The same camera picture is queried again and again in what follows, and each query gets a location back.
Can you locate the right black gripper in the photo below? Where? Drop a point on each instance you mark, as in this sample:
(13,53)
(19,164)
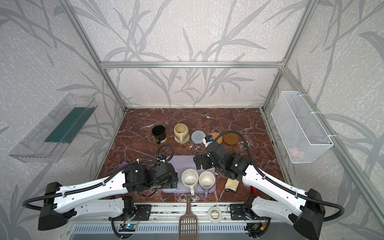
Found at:
(202,160)

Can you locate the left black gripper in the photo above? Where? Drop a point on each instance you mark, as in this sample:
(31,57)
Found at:
(173,181)

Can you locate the dark brown coaster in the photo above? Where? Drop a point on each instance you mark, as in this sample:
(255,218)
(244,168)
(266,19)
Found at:
(231,139)

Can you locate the tan wicker coaster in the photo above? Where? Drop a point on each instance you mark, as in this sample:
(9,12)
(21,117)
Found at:
(215,136)

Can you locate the grey round coaster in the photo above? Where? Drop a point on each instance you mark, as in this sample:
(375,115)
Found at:
(198,137)

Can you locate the amber brown coaster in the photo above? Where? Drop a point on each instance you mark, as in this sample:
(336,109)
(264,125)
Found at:
(163,142)

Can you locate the black mug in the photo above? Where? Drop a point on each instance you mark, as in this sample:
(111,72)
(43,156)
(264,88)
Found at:
(159,132)

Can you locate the beige mug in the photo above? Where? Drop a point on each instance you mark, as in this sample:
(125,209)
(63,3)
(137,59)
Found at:
(181,133)

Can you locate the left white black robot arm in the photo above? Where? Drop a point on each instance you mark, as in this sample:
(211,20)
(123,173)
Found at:
(100,198)

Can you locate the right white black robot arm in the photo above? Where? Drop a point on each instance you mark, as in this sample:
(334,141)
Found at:
(304,210)

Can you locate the yellow work glove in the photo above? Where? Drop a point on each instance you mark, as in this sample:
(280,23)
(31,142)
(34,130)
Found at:
(231,185)

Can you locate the red black tool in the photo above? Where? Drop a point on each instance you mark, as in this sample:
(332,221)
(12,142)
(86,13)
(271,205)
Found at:
(255,191)

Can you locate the lavender plastic tray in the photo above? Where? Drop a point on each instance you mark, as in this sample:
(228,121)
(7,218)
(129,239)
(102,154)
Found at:
(182,163)

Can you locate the left electronics board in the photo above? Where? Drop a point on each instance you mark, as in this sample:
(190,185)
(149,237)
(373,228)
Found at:
(125,228)

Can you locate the electronics board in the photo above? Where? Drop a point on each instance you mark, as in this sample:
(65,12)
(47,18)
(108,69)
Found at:
(255,227)
(125,228)

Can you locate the white tape roll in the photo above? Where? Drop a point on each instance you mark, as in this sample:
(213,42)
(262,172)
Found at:
(215,215)

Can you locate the right electronics board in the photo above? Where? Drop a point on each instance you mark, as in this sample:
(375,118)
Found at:
(255,227)

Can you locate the brown slotted scoop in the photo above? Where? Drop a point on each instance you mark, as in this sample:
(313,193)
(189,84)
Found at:
(188,223)

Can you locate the green flat sheet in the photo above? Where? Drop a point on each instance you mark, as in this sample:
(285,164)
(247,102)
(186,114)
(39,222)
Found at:
(70,126)

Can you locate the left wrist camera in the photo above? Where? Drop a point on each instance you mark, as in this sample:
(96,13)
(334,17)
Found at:
(162,159)

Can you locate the white mug lavender handle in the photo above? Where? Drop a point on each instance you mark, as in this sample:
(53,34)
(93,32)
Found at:
(207,181)

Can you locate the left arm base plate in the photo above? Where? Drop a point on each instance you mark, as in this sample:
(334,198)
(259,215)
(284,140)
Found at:
(142,213)

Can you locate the white mug cream handle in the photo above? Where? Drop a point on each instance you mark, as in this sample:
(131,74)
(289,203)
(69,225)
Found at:
(190,179)

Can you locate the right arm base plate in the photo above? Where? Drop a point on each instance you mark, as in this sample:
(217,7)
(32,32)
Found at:
(237,212)

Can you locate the white wire basket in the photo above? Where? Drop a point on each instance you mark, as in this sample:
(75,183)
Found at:
(302,134)

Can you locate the clear plastic wall bin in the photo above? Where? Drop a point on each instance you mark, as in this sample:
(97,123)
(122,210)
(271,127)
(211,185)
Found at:
(33,149)

